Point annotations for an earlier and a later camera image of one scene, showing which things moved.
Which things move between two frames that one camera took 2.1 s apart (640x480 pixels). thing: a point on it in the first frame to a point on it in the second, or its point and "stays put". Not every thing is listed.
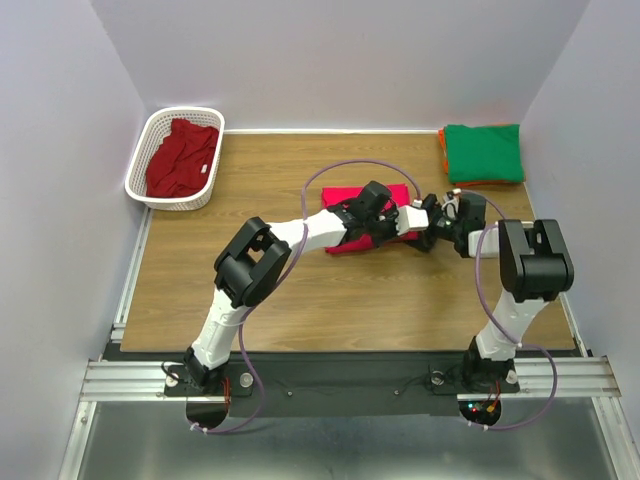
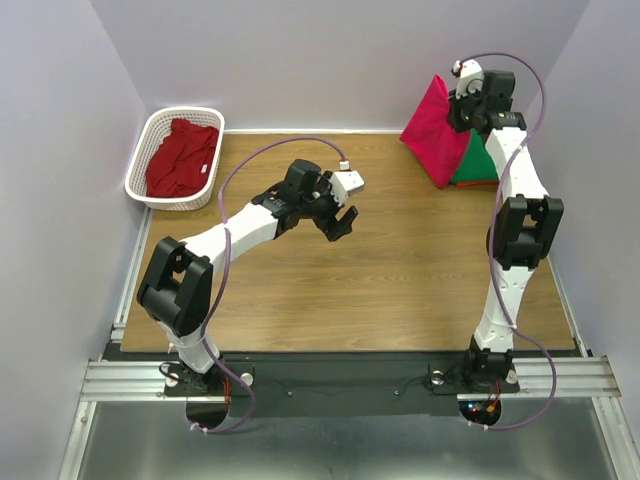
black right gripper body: [445, 230] to [465, 110]
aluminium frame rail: [117, 381] stays put
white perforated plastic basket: [176, 158] stays put
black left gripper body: [381, 227] to [319, 204]
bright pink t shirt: [399, 197] to [430, 136]
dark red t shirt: [179, 163] stays put
